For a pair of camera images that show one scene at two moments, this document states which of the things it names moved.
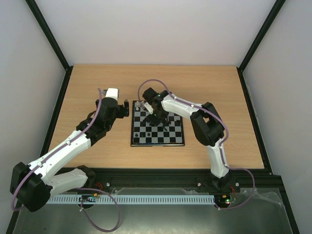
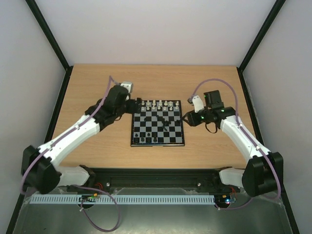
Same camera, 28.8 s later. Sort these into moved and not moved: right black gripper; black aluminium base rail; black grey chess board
Moved: right black gripper
Not moved: black grey chess board; black aluminium base rail
